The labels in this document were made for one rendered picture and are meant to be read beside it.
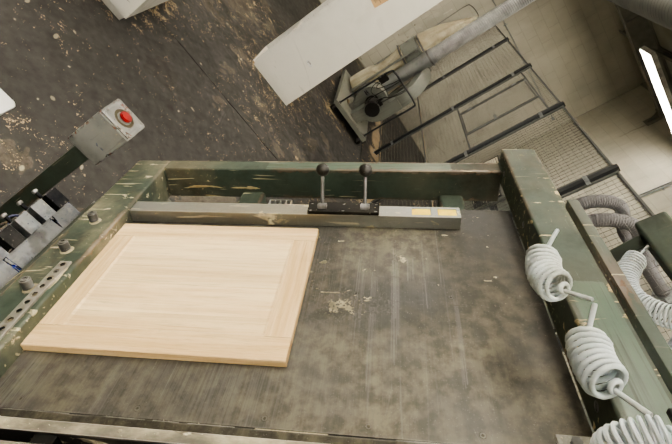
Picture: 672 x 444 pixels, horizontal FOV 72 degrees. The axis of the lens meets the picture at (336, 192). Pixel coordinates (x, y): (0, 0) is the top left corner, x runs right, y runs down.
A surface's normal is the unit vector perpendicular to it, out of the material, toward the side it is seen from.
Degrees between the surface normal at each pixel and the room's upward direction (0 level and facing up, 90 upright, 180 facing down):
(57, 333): 57
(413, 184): 90
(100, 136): 90
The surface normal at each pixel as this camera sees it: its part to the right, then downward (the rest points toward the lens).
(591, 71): -0.11, 0.53
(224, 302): -0.05, -0.85
